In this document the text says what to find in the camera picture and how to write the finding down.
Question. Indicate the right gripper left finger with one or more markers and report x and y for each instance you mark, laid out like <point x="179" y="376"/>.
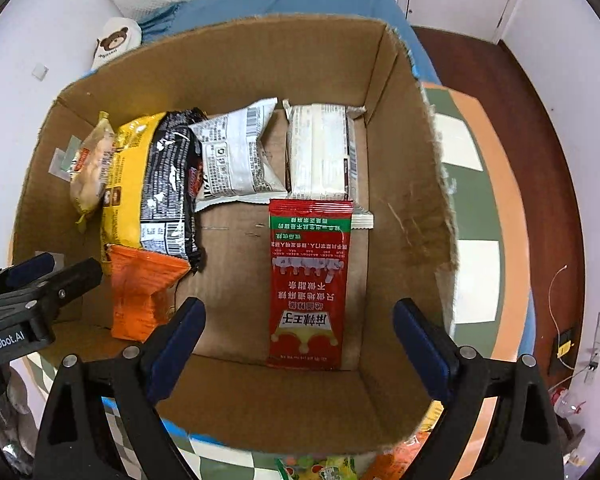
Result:
<point x="75" y="441"/>

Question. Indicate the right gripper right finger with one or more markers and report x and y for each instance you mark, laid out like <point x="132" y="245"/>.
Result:
<point x="522" y="439"/>

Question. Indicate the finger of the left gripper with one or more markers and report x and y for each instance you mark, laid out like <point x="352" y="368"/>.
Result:
<point x="22" y="274"/>
<point x="54" y="291"/>

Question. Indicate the orange snack packet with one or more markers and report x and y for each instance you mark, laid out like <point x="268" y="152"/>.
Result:
<point x="141" y="283"/>

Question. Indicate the yellow black noodle packet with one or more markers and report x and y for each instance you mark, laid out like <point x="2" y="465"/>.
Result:
<point x="153" y="182"/>

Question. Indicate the yellow biscuit snack bag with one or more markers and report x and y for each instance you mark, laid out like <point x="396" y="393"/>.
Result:
<point x="90" y="168"/>

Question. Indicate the silver snack packet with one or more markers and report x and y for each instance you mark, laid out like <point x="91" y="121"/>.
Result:
<point x="234" y="164"/>

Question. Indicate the watermelon candy bag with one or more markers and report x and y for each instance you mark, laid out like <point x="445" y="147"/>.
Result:
<point x="309" y="468"/>

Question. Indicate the red long snack packet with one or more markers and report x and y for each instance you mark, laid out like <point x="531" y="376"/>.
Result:
<point x="309" y="253"/>

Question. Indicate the white wafer packet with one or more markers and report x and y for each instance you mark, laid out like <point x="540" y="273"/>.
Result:
<point x="321" y="156"/>

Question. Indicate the yellow snack packet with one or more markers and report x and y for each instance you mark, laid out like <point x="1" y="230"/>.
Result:
<point x="431" y="417"/>

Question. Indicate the cardboard milk box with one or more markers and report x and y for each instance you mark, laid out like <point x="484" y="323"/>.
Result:
<point x="304" y="59"/>

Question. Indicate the orange rice cracker packet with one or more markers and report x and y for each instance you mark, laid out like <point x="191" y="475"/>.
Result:
<point x="393" y="464"/>

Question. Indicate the green white checkered mat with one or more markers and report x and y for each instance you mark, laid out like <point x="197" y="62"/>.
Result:
<point x="480" y="239"/>

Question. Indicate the bear print pillow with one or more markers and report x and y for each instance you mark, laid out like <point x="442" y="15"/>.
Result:
<point x="119" y="36"/>

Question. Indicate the wall socket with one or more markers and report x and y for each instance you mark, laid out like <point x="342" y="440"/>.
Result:
<point x="39" y="72"/>

